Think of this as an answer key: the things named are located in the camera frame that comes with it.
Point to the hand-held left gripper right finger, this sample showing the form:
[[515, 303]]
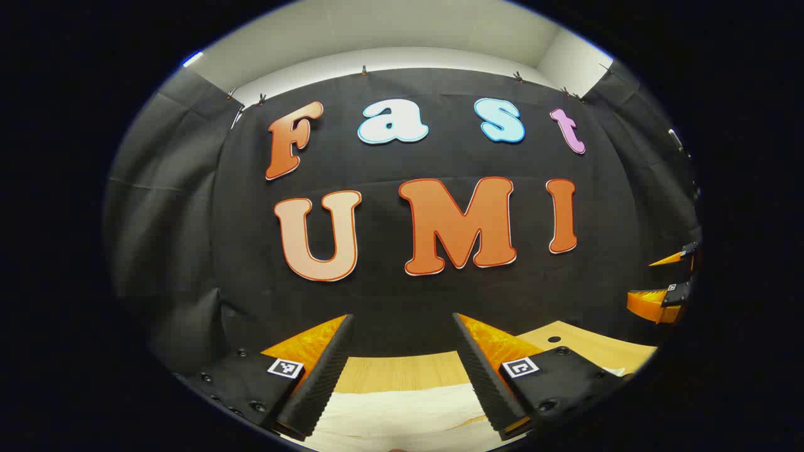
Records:
[[487, 383]]

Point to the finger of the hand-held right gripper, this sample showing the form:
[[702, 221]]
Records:
[[650, 304], [672, 258]]

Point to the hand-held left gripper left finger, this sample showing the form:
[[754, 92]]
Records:
[[326, 376]]

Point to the white jeans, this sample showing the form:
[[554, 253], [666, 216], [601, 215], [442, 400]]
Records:
[[402, 417]]

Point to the white light strip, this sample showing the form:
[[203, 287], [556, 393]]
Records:
[[193, 59]]

